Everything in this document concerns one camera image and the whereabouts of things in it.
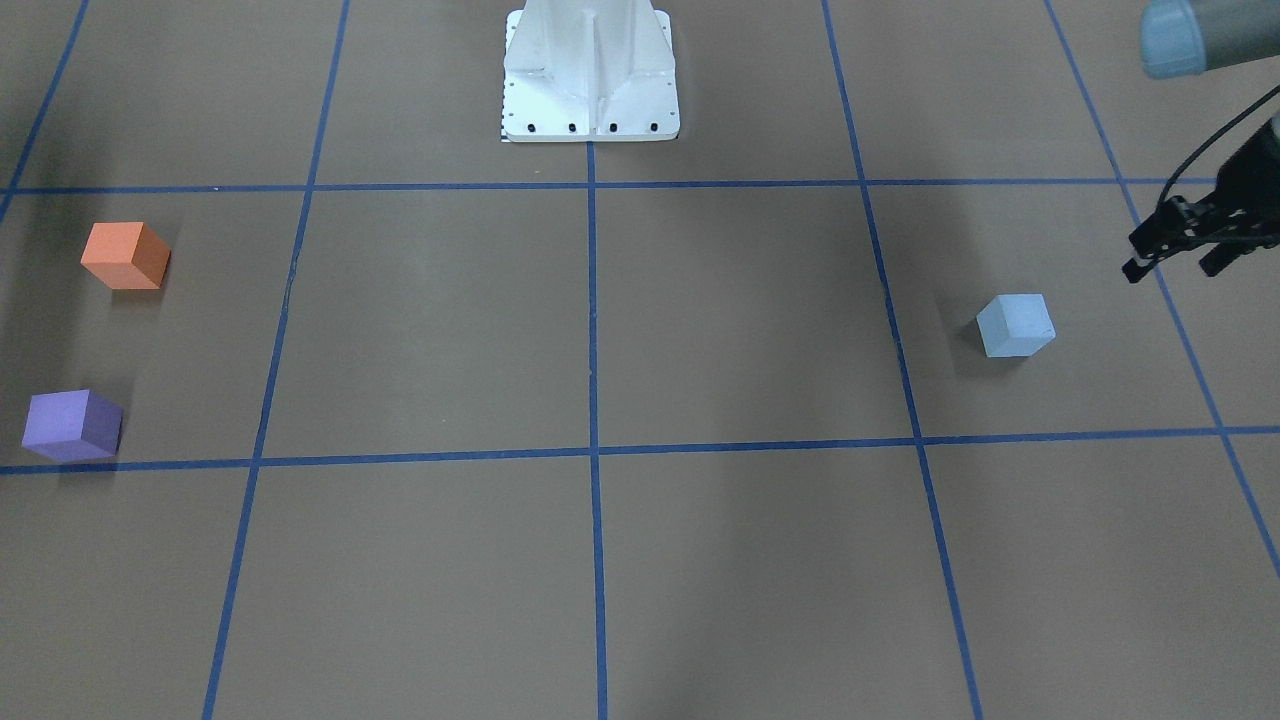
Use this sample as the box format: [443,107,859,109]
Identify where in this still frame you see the light blue foam block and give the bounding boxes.
[975,293,1057,357]

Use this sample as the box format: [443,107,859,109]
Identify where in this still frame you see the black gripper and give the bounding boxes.
[1121,118,1279,284]

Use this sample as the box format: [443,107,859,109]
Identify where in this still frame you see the purple foam block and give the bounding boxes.
[20,389,124,462]

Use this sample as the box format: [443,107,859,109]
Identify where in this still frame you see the orange foam block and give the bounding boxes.
[79,222,172,291]

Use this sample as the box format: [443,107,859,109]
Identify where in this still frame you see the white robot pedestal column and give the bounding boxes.
[500,1,681,143]

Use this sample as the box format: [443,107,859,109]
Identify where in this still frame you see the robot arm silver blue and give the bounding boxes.
[1123,1,1279,284]

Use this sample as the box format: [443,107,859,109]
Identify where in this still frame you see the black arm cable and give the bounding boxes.
[1155,85,1280,217]

